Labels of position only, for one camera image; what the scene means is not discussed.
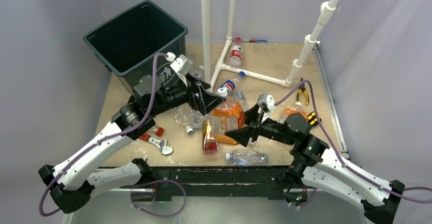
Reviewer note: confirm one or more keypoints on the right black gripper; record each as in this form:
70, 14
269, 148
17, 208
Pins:
251, 116

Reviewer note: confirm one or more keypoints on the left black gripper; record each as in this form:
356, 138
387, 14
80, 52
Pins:
207, 101

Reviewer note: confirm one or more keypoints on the large orange soda bottle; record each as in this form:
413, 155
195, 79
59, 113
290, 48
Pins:
226, 117

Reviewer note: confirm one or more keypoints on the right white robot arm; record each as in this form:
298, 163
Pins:
315, 164

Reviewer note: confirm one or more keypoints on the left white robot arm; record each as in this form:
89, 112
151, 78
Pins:
72, 183

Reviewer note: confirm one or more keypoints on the clear bottle near bin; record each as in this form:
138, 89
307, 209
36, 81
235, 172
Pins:
198, 72

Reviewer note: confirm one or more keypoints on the dark green trash bin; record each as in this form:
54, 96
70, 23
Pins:
127, 43

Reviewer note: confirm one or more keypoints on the small pepsi bottle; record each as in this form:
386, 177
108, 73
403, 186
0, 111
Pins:
230, 85

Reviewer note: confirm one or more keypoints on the clear bottle white cap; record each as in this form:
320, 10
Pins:
196, 119

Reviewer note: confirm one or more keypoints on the crushed clear bottle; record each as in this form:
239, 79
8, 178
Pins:
182, 117

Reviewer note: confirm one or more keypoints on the blue label water bottle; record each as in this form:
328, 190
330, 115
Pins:
241, 99

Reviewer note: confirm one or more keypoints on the clear bottle front edge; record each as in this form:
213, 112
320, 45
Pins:
246, 157

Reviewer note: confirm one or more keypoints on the small orange bottle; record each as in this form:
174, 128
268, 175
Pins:
295, 109

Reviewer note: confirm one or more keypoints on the yellow red tea bottle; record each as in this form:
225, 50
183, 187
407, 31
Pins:
209, 143

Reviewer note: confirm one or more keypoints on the red label water bottle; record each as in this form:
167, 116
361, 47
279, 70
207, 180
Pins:
236, 53

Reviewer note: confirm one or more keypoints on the red cap tea bottle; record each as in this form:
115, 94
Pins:
158, 131

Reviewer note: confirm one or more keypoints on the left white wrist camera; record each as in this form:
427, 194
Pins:
180, 65

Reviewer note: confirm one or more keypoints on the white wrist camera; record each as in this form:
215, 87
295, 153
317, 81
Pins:
266, 103
180, 65

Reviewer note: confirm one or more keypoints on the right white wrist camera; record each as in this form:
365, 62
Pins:
266, 103

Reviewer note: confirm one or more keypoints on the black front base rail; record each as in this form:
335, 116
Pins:
222, 181

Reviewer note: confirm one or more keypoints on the yellow handle pliers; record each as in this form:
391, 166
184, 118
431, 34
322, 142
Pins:
302, 91

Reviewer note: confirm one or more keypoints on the red handle adjustable wrench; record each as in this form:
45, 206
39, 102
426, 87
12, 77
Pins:
162, 145

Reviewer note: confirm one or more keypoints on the white PVC pipe frame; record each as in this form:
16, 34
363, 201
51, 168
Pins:
326, 11

